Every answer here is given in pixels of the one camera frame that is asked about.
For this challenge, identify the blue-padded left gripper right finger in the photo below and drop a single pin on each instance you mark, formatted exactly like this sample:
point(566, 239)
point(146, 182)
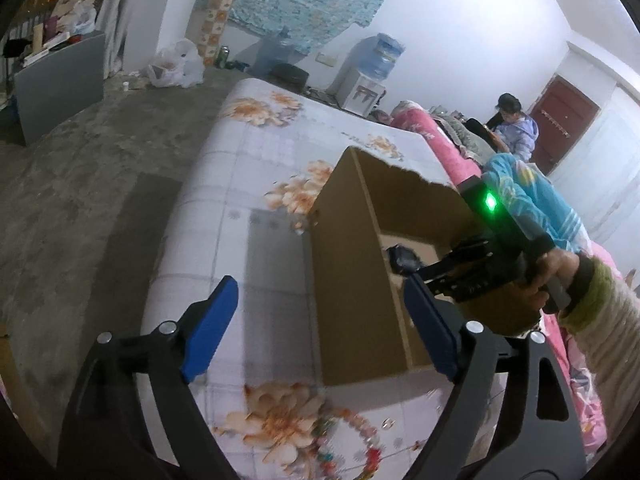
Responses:
point(537, 434)

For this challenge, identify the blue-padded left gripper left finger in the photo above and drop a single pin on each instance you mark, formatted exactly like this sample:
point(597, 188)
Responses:
point(105, 434)

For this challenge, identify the pink strap digital watch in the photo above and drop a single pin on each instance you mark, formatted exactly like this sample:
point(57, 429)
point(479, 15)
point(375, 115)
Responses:
point(403, 260)

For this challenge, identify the right hand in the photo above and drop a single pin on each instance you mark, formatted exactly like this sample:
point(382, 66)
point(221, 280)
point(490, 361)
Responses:
point(517, 307)

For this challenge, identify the blue patterned blanket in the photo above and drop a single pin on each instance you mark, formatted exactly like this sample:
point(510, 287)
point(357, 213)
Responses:
point(526, 191)

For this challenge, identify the cream knit right sleeve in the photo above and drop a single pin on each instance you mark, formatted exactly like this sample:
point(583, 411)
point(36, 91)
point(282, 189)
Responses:
point(603, 318)

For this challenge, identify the pink floral bedding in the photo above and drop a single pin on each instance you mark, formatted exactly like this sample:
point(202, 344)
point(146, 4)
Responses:
point(463, 155)

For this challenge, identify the seated person in lilac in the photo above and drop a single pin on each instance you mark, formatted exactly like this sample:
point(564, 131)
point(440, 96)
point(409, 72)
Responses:
point(518, 133)

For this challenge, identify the brown cardboard box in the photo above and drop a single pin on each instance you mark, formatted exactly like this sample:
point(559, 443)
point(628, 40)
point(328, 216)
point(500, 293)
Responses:
point(367, 205)

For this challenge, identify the dark red door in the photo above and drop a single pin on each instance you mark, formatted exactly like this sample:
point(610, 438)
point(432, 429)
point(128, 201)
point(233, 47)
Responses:
point(563, 114)

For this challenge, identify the white water dispenser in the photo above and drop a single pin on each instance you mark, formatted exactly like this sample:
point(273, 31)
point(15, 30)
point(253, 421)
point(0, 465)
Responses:
point(358, 93)

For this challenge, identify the black bin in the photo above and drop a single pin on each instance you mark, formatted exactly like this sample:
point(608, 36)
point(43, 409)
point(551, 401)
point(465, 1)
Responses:
point(289, 77)

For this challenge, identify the white plastic bag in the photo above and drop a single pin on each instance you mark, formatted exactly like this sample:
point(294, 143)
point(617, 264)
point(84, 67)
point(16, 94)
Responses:
point(178, 65)

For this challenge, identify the grey cabinet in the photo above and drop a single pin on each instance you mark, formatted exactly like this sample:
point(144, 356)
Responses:
point(59, 86)

